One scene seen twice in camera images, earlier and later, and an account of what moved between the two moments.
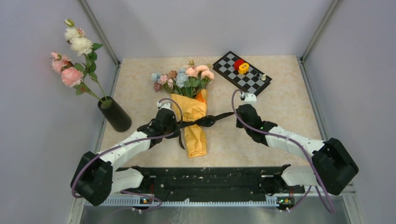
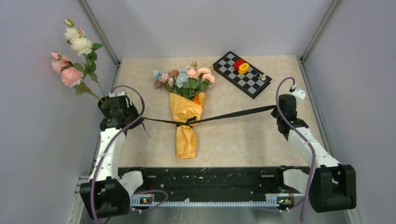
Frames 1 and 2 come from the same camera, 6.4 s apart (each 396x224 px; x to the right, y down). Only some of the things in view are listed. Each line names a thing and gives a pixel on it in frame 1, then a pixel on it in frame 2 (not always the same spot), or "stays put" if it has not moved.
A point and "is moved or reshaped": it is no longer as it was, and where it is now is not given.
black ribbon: x=203 y=121 is moved or reshaped
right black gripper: x=238 y=123 -> x=274 y=112
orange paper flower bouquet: x=188 y=85 is moved or reshaped
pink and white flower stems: x=84 y=78 stays put
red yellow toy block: x=243 y=68 stays put
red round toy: x=237 y=63 stays put
